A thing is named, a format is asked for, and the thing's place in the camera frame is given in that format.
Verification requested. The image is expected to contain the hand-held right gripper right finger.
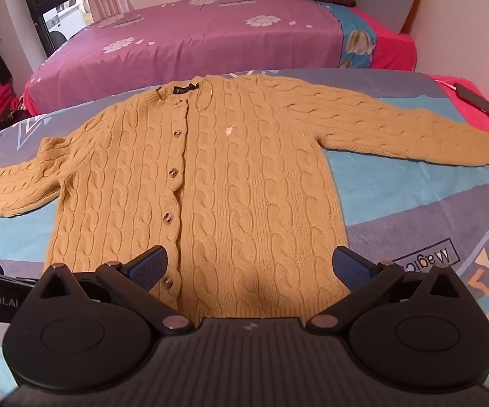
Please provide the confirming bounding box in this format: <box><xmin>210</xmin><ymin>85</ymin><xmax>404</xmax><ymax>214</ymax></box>
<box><xmin>306</xmin><ymin>246</ymin><xmax>466</xmax><ymax>331</ymax></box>

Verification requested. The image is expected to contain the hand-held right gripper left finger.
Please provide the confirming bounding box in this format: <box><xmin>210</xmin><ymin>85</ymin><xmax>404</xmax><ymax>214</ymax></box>
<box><xmin>36</xmin><ymin>246</ymin><xmax>194</xmax><ymax>333</ymax></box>

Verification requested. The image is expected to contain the tan cable-knit cardigan sweater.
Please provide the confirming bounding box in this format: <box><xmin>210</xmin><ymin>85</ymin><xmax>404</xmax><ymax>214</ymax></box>
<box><xmin>0</xmin><ymin>74</ymin><xmax>489</xmax><ymax>321</ymax></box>

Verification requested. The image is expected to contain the blue grey printed blanket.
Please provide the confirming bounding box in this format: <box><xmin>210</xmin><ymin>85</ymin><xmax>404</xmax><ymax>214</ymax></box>
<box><xmin>0</xmin><ymin>68</ymin><xmax>489</xmax><ymax>399</ymax></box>

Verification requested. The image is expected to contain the black smartphone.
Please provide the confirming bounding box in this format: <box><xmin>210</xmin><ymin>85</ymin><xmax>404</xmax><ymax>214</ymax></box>
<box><xmin>453</xmin><ymin>82</ymin><xmax>489</xmax><ymax>123</ymax></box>

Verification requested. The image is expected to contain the dark framed window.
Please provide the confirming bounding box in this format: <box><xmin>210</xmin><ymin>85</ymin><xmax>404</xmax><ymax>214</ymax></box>
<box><xmin>16</xmin><ymin>0</ymin><xmax>92</xmax><ymax>57</ymax></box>

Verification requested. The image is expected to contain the white charging cable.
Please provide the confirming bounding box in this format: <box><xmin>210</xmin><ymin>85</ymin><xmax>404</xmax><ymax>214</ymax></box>
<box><xmin>434</xmin><ymin>76</ymin><xmax>489</xmax><ymax>158</ymax></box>

